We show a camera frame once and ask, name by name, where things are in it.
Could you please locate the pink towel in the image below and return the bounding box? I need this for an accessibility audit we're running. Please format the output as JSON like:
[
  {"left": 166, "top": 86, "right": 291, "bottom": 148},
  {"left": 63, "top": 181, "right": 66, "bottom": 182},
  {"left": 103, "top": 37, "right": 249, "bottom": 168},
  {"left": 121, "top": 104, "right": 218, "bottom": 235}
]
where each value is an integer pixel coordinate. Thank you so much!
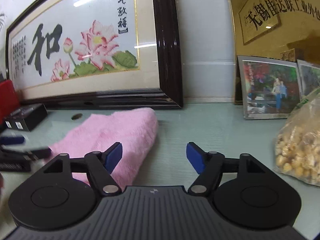
[{"left": 49, "top": 108, "right": 158, "bottom": 190}]

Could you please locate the black small box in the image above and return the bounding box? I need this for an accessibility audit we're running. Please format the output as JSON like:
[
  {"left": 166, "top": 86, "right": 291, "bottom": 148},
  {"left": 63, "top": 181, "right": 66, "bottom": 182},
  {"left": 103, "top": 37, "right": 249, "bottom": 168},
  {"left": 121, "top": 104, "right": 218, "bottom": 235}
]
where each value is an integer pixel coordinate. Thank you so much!
[{"left": 4, "top": 103, "right": 48, "bottom": 132}]

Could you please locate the red blender base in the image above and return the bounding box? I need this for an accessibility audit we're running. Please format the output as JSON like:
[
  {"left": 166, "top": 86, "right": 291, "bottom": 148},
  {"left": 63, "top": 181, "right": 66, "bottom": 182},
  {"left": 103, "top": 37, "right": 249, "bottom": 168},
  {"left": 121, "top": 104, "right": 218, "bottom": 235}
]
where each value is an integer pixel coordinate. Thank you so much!
[{"left": 0, "top": 80, "right": 20, "bottom": 125}]

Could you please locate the plastic bag of snacks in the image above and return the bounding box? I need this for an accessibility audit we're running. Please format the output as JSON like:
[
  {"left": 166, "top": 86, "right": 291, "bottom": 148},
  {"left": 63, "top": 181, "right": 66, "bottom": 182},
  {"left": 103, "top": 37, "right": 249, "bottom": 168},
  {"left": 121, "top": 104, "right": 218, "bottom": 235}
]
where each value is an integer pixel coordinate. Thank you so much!
[{"left": 274, "top": 87, "right": 319, "bottom": 186}]

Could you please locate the dark coin on table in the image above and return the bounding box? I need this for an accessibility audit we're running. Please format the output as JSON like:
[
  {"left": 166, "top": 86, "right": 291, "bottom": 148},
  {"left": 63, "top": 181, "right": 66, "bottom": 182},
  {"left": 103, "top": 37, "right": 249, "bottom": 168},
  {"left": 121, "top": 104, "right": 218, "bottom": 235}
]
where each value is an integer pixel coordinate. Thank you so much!
[{"left": 71, "top": 113, "right": 82, "bottom": 120}]

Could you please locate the framed family photo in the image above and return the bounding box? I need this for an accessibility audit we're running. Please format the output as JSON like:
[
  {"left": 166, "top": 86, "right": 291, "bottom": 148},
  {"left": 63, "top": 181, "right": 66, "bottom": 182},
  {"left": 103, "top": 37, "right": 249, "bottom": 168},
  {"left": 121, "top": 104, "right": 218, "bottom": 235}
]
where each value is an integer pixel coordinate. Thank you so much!
[{"left": 237, "top": 55, "right": 302, "bottom": 120}]

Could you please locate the framed lotus calligraphy picture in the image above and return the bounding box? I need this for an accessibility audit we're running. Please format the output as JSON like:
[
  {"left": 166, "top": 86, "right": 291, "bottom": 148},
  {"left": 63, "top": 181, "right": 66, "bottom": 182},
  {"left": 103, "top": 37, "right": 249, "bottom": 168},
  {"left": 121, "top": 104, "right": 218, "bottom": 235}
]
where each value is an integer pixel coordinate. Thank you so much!
[{"left": 5, "top": 0, "right": 183, "bottom": 109}]

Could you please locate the gold plaque with characters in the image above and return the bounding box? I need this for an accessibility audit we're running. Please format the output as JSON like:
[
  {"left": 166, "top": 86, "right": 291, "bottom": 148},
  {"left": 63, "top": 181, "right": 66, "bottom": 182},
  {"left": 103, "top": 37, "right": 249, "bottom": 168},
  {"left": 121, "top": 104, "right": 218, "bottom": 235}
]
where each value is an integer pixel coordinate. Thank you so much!
[{"left": 230, "top": 0, "right": 319, "bottom": 63}]

